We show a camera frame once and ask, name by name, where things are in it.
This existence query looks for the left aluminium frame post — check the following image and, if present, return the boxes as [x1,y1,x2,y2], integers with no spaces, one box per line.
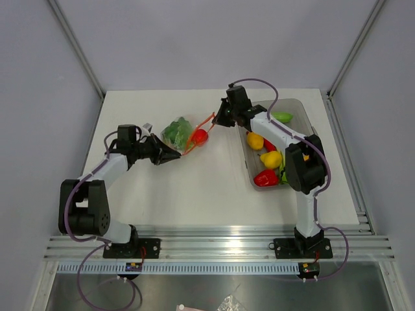
[46,0,106,103]

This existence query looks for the toy green cucumber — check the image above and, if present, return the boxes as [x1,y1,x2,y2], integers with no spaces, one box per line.
[271,111,294,124]

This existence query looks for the white slotted cable duct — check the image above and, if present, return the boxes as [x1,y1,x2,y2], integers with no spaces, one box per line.
[57,262,300,275]

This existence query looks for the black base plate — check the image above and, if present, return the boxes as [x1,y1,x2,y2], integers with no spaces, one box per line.
[103,238,161,259]
[272,238,333,259]

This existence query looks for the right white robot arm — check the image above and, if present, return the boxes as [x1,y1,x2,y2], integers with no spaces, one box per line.
[213,84,331,258]

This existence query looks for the toy yellow pear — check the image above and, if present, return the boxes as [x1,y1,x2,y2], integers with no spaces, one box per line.
[260,151,283,170]

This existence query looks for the aluminium frame post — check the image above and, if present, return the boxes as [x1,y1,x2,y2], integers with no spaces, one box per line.
[46,0,106,103]
[327,0,388,100]

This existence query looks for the toy red chili pepper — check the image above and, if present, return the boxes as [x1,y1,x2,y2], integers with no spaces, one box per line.
[263,139,277,152]

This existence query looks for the clear zip top bag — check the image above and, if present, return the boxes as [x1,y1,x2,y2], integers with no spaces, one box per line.
[161,113,215,156]

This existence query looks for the right aluminium frame post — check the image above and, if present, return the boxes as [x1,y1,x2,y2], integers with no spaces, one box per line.
[327,0,388,100]

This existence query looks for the crumpled clear plastic wrap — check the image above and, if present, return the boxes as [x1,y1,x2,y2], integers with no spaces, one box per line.
[217,295,246,311]

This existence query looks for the grey plastic food bin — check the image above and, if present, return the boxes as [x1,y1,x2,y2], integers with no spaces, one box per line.
[238,98,316,191]

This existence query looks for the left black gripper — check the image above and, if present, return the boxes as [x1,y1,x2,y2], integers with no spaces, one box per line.
[132,133,180,166]

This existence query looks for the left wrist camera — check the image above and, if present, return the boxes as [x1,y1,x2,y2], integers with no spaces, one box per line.
[141,123,152,133]

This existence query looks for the toy red bell pepper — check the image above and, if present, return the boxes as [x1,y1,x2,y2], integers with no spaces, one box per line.
[254,169,279,187]

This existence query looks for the toy napa cabbage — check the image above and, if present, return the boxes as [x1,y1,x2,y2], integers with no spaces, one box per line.
[161,117,194,152]

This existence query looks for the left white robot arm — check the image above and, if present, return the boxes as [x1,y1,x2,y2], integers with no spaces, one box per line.
[58,124,182,259]

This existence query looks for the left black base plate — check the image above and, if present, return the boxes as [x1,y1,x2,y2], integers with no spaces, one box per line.
[103,238,161,259]

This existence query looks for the toy green watermelon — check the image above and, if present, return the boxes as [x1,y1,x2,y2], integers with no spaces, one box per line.
[279,165,288,185]

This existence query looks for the aluminium mounting rail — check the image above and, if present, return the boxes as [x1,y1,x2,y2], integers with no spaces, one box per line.
[43,225,396,262]

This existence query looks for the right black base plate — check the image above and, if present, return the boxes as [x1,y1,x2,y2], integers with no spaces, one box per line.
[272,238,333,259]

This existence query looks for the toy yellow potato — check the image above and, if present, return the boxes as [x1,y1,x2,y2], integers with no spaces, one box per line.
[246,132,264,150]

